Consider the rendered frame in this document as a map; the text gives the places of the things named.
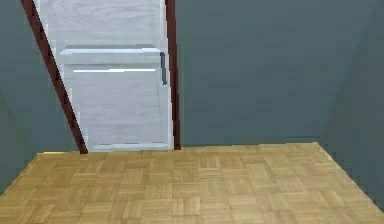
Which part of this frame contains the white room door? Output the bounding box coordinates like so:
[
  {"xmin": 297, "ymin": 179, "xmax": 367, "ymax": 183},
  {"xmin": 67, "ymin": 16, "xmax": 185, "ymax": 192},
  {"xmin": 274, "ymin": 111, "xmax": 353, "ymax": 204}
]
[{"xmin": 21, "ymin": 0, "xmax": 182, "ymax": 155}]

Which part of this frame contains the dark grey door handle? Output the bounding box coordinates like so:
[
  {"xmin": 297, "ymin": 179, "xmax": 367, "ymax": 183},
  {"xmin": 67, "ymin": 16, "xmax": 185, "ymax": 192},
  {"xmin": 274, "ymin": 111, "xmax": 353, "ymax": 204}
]
[{"xmin": 159, "ymin": 51, "xmax": 168, "ymax": 86}]

